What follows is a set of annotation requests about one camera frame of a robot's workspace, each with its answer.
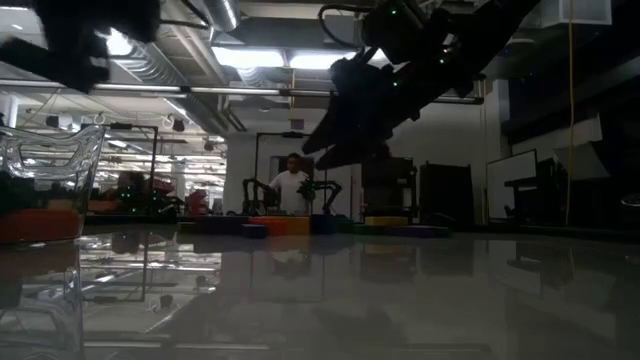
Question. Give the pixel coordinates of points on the red studded brick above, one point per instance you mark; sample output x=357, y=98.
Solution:
x=40, y=226

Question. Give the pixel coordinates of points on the black gantry frame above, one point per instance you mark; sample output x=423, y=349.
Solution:
x=280, y=134
x=120, y=126

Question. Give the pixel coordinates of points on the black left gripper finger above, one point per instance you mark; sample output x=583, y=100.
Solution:
x=55, y=65

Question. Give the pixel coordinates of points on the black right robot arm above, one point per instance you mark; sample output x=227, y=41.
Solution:
x=475, y=40

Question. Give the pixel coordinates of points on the black cabinet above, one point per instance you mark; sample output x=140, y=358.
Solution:
x=387, y=190
x=445, y=195

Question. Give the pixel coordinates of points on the white angled board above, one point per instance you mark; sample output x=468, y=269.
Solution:
x=580, y=160

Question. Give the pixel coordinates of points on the green long block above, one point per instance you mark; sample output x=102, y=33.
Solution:
x=370, y=230
x=346, y=225

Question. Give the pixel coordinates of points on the person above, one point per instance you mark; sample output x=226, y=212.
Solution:
x=290, y=192

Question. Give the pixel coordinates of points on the clear plastic bin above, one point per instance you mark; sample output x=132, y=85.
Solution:
x=75, y=150

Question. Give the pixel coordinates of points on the bright ceiling light panel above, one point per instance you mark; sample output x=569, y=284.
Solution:
x=300, y=60

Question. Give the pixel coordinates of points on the red chair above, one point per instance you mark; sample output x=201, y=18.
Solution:
x=197, y=202

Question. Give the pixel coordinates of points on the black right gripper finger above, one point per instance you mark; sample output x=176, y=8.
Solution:
x=355, y=154
x=350, y=125

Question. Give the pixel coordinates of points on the purple long block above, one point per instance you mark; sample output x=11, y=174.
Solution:
x=254, y=232
x=220, y=225

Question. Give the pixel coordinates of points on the green brick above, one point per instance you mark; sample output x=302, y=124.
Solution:
x=20, y=195

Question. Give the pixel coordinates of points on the metal overhead crossbar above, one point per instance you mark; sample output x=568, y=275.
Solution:
x=235, y=91

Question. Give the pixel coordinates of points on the black background robot arm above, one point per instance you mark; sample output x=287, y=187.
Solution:
x=325, y=192
x=252, y=195

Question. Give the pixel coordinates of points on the whiteboard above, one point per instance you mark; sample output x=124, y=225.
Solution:
x=510, y=182

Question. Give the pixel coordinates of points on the blue small block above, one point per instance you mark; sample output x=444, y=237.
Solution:
x=322, y=224

